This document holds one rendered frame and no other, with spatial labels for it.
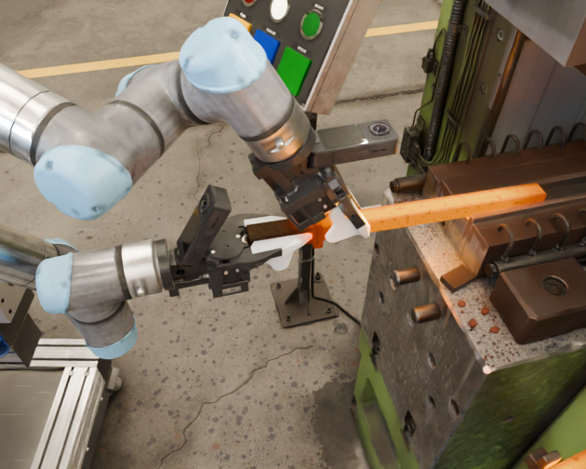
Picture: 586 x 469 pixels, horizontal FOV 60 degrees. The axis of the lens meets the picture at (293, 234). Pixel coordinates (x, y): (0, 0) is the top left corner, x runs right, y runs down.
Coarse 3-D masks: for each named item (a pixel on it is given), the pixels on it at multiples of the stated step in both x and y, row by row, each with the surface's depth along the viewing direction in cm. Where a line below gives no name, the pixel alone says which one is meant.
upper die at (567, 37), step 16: (496, 0) 62; (512, 0) 59; (528, 0) 56; (544, 0) 54; (560, 0) 52; (576, 0) 50; (512, 16) 59; (528, 16) 57; (544, 16) 54; (560, 16) 52; (576, 16) 50; (528, 32) 57; (544, 32) 55; (560, 32) 53; (576, 32) 51; (544, 48) 55; (560, 48) 53; (576, 48) 52; (576, 64) 53
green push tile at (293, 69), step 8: (288, 48) 103; (288, 56) 103; (296, 56) 102; (304, 56) 101; (280, 64) 105; (288, 64) 103; (296, 64) 102; (304, 64) 101; (280, 72) 105; (288, 72) 103; (296, 72) 102; (304, 72) 101; (288, 80) 104; (296, 80) 102; (304, 80) 102; (288, 88) 104; (296, 88) 102
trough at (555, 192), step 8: (584, 176) 83; (544, 184) 81; (552, 184) 82; (560, 184) 82; (568, 184) 83; (576, 184) 83; (584, 184) 83; (552, 192) 82; (560, 192) 82; (568, 192) 82; (576, 192) 82; (584, 192) 82; (544, 200) 81
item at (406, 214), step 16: (480, 192) 78; (496, 192) 78; (512, 192) 78; (528, 192) 79; (544, 192) 79; (368, 208) 75; (384, 208) 75; (400, 208) 75; (416, 208) 75; (432, 208) 75; (448, 208) 75; (464, 208) 76; (480, 208) 77; (496, 208) 78; (256, 224) 71; (272, 224) 71; (288, 224) 71; (320, 224) 71; (384, 224) 74; (400, 224) 75; (416, 224) 76; (256, 240) 70; (320, 240) 72
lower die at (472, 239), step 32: (480, 160) 88; (512, 160) 88; (544, 160) 87; (576, 160) 87; (448, 192) 82; (448, 224) 84; (480, 224) 76; (512, 224) 76; (544, 224) 76; (576, 224) 76; (480, 256) 76; (512, 256) 77
